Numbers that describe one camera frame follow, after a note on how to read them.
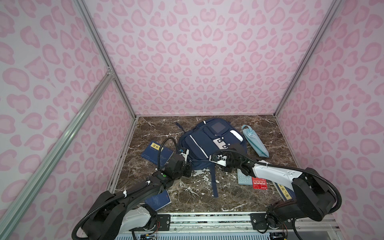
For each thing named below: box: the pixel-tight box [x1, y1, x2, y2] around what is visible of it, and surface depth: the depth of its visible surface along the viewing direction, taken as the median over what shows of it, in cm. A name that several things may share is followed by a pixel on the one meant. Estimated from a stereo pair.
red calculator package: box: [252, 176, 268, 190], surface depth 86 cm
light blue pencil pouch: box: [242, 124, 270, 158], surface depth 100 cm
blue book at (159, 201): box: [145, 189, 172, 212], surface depth 80 cm
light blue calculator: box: [237, 168, 253, 186], surface depth 87 cm
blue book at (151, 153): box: [141, 141, 174, 167], surface depth 100 cm
